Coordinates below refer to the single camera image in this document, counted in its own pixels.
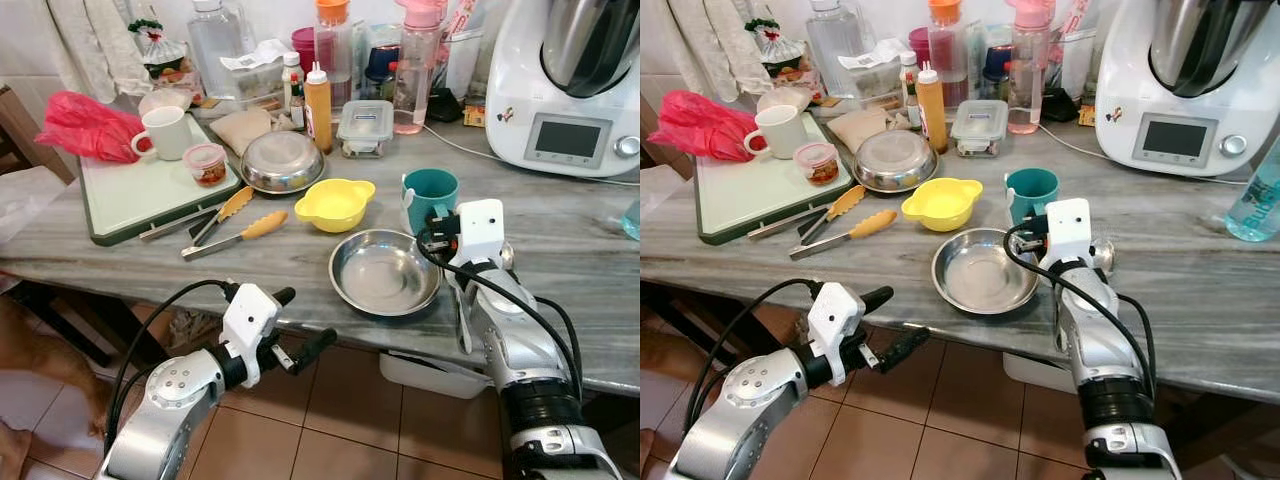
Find teal ceramic mug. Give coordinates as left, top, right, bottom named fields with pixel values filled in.
left=1004, top=167, right=1061, bottom=228
left=402, top=168, right=461, bottom=237

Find shallow steel plate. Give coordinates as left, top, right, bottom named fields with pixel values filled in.
left=328, top=229, right=443, bottom=319
left=931, top=228, right=1042, bottom=317

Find steel tongs with orange tips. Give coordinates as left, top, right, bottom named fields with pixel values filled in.
left=789, top=185, right=899, bottom=261
left=181, top=186, right=290, bottom=262

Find yellow plastic bowl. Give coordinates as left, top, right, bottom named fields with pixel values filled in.
left=294, top=178, right=377, bottom=234
left=901, top=177, right=984, bottom=233

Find white plastic bin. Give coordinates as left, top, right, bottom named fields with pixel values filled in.
left=379, top=349, right=501, bottom=401
left=1002, top=351, right=1077, bottom=394

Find clear lidded food container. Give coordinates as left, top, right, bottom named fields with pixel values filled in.
left=950, top=99, right=1010, bottom=158
left=336, top=100, right=395, bottom=159

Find flat steel utensil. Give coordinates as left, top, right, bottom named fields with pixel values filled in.
left=140, top=205, right=224, bottom=244
left=747, top=204, right=832, bottom=242

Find small black object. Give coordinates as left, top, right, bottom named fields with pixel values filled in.
left=1041, top=88, right=1080, bottom=124
left=429, top=88, right=467, bottom=124

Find upturned steel bowl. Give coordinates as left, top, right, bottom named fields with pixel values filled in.
left=240, top=130, right=326, bottom=195
left=852, top=129, right=939, bottom=193

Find small pink-lidded plastic tub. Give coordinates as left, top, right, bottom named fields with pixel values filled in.
left=183, top=143, right=229, bottom=188
left=794, top=142, right=840, bottom=187

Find pink water bottle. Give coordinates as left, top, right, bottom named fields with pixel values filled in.
left=1006, top=0, right=1057, bottom=136
left=393, top=0, right=447, bottom=136

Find white kitchen cooking machine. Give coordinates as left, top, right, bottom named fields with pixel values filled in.
left=1094, top=0, right=1280, bottom=180
left=484, top=0, right=641, bottom=182

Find orange sauce squeeze bottle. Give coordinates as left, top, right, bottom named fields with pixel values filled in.
left=916, top=62, right=949, bottom=155
left=304, top=62, right=334, bottom=155

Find white green-edged cutting board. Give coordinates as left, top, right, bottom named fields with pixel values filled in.
left=692, top=110, right=857, bottom=246
left=80, top=111, right=245, bottom=247

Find beige cloth pouch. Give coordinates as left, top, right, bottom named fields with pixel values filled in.
left=208, top=107, right=274, bottom=157
left=827, top=105, right=889, bottom=154

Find small white-capped bottle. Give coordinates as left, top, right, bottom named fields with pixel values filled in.
left=281, top=52, right=306, bottom=130
left=899, top=52, right=921, bottom=127

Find white ceramic mug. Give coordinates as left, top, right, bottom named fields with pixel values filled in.
left=131, top=106, right=194, bottom=162
left=743, top=104, right=809, bottom=161

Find orange-capped clear bottle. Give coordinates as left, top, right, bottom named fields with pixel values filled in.
left=314, top=0, right=356, bottom=110
left=926, top=0, right=970, bottom=110

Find white seat cushion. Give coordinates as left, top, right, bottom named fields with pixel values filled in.
left=640, top=164, right=703, bottom=238
left=0, top=165, right=68, bottom=243

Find white bowl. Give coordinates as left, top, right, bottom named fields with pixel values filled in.
left=138, top=88, right=193, bottom=117
left=756, top=86, right=810, bottom=114

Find clear plastic storage box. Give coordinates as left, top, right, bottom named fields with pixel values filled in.
left=846, top=38, right=909, bottom=100
left=224, top=40, right=292, bottom=102

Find red plastic bag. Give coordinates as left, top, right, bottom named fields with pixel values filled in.
left=36, top=91, right=147, bottom=164
left=648, top=90, right=759, bottom=163

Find large clear water bottle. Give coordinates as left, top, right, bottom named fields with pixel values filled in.
left=805, top=0, right=862, bottom=100
left=188, top=0, right=247, bottom=100

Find printed snack bag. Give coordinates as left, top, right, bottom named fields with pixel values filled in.
left=128, top=18, right=192, bottom=82
left=745, top=17, right=807, bottom=80

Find hanging beige towel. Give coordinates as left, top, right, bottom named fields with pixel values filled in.
left=664, top=0, right=772, bottom=101
left=45, top=0, right=157, bottom=102

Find dark wooden chair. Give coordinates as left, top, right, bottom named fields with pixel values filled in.
left=0, top=85, right=77, bottom=187

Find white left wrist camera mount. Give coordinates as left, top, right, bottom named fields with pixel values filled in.
left=807, top=281, right=869, bottom=388
left=220, top=283, right=283, bottom=390

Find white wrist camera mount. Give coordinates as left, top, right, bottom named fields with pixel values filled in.
left=807, top=281, right=869, bottom=388
left=1044, top=198, right=1095, bottom=267
left=455, top=199, right=509, bottom=270
left=220, top=283, right=283, bottom=390

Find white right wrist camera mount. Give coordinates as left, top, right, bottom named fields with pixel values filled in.
left=1044, top=198, right=1095, bottom=267
left=455, top=199, right=509, bottom=270

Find grey power cable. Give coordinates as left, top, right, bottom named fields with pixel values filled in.
left=1040, top=121, right=1257, bottom=187
left=424, top=121, right=641, bottom=187

